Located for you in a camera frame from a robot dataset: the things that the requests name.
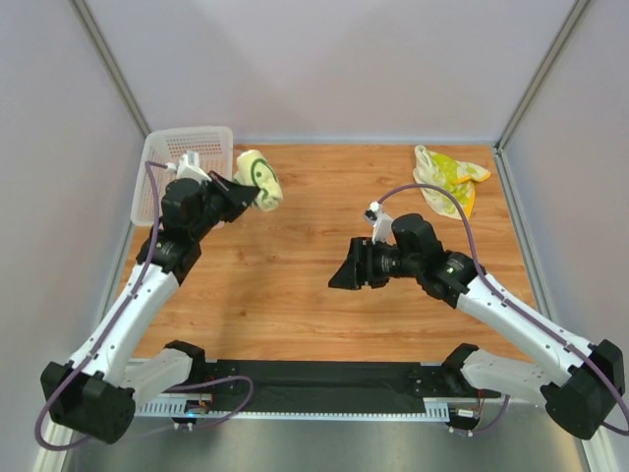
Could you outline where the green patterned towel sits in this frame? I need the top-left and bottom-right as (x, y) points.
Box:
(233, 149), (284, 212)

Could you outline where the white yellow patterned towel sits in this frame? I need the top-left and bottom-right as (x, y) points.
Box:
(412, 145), (491, 220)

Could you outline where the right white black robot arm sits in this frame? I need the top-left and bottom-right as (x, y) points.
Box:
(328, 205), (625, 440)

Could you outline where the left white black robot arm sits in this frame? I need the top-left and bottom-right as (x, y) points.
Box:
(34, 172), (260, 451)

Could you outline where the white perforated plastic basket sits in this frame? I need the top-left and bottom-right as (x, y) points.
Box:
(131, 126), (233, 227)

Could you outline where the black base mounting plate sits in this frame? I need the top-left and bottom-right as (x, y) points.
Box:
(201, 360), (499, 414)

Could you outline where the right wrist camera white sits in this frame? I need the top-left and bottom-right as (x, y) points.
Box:
(364, 201), (393, 243)

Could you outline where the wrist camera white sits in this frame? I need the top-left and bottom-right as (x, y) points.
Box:
(175, 150), (210, 183)
(364, 201), (393, 243)

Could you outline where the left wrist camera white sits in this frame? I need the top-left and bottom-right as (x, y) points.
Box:
(175, 150), (210, 183)

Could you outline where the aluminium frame rail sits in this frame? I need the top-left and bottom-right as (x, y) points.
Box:
(122, 363), (556, 405)

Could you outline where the white cable duct strip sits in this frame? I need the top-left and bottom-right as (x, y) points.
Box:
(135, 395), (450, 423)

